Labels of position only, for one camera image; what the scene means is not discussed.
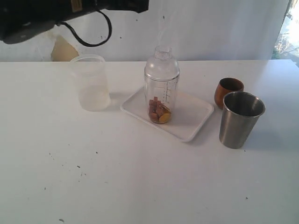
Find translucent plastic container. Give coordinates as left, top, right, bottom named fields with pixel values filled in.
left=70, top=54, right=111, bottom=112

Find clear domed shaker lid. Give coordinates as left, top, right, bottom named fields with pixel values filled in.
left=144, top=45, right=180, bottom=81

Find brown wooden cup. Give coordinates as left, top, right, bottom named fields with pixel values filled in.
left=214, top=77, right=244, bottom=110

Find clear plastic shaker cup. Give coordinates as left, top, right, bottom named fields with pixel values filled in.
left=144, top=74, right=180, bottom=126

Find white rectangular tray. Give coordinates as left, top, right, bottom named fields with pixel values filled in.
left=120, top=87, right=214, bottom=142

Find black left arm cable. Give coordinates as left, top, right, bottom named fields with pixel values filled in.
left=55, top=9, right=113, bottom=47

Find brown almonds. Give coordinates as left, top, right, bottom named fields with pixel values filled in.
left=148, top=97, right=171, bottom=124

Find stainless steel cup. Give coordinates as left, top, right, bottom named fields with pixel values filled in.
left=219, top=91, right=265, bottom=149

